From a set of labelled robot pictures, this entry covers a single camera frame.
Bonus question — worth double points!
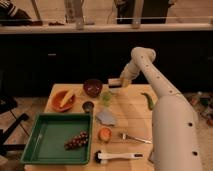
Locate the purple bowl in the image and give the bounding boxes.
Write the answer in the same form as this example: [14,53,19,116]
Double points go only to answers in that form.
[83,79,103,98]

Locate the blue sponge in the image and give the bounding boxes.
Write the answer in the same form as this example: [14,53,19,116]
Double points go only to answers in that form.
[148,151,154,163]

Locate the orange bowl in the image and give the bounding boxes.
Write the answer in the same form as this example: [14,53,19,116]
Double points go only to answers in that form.
[51,90,75,112]

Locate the white black dish brush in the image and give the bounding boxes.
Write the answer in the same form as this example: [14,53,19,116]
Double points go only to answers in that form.
[94,151,143,164]

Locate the cream whiteboard eraser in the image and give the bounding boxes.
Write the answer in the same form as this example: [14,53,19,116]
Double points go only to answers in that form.
[108,78,121,88]

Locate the purple grape bunch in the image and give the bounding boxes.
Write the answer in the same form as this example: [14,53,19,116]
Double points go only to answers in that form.
[64,132,89,150]

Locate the green plastic cup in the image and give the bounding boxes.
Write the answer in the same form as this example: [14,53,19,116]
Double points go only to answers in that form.
[101,92,111,107]

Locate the grey blue cloth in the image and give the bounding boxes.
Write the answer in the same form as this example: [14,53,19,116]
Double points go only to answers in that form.
[96,110,116,126]

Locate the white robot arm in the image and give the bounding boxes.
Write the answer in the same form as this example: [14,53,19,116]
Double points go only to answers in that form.
[120,47,203,171]

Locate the yellow banana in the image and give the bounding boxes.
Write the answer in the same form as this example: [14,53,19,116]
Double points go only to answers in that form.
[60,89,74,108]

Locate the green plastic tray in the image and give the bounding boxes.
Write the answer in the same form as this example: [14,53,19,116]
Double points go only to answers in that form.
[21,113,93,165]

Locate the small grey cup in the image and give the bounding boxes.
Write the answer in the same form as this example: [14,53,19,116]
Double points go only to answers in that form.
[82,101,94,113]

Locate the silver fork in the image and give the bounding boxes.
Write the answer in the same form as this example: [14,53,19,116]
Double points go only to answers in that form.
[118,132,152,144]

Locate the black office chair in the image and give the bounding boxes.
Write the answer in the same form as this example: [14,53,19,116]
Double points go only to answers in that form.
[0,68,30,158]

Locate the orange peach fruit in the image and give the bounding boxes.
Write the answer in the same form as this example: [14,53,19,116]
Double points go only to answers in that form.
[98,127,112,142]

